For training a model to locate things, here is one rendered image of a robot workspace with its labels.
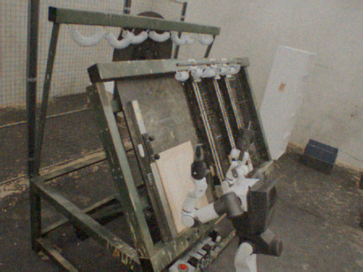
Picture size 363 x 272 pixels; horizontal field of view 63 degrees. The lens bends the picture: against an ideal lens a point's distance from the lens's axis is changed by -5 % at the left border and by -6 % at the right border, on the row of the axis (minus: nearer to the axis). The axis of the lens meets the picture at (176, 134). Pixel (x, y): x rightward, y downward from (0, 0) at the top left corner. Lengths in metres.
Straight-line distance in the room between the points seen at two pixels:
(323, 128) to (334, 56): 1.53
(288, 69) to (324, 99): 1.61
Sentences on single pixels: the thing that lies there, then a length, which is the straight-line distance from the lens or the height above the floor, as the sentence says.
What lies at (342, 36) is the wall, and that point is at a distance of 7.06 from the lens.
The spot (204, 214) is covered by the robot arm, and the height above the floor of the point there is 1.21.
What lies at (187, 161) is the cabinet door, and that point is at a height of 1.25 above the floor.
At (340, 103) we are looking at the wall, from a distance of 7.11.
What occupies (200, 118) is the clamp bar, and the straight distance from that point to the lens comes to 2.57.
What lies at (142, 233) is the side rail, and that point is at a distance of 1.94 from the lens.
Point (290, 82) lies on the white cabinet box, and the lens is 5.80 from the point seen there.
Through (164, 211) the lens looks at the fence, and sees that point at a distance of 2.10.
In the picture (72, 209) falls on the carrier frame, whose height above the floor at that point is 0.79.
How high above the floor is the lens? 2.31
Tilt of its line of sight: 22 degrees down
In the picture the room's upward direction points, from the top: 11 degrees clockwise
